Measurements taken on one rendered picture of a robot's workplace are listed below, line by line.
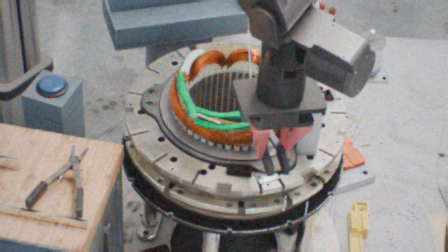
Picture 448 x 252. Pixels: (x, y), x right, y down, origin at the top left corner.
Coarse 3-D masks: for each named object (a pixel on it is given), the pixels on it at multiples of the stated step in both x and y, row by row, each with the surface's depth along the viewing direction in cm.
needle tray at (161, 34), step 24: (120, 0) 155; (144, 0) 157; (168, 0) 158; (192, 0) 160; (216, 0) 161; (120, 24) 154; (144, 24) 154; (168, 24) 149; (192, 24) 150; (216, 24) 152; (240, 24) 153; (120, 48) 149; (168, 48) 154; (192, 48) 155
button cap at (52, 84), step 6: (42, 78) 139; (48, 78) 139; (54, 78) 139; (60, 78) 139; (42, 84) 138; (48, 84) 138; (54, 84) 138; (60, 84) 138; (42, 90) 138; (48, 90) 137; (54, 90) 137; (60, 90) 138
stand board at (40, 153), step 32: (0, 128) 127; (32, 160) 123; (64, 160) 124; (96, 160) 124; (0, 192) 118; (64, 192) 119; (96, 192) 120; (0, 224) 114; (32, 224) 115; (96, 224) 117
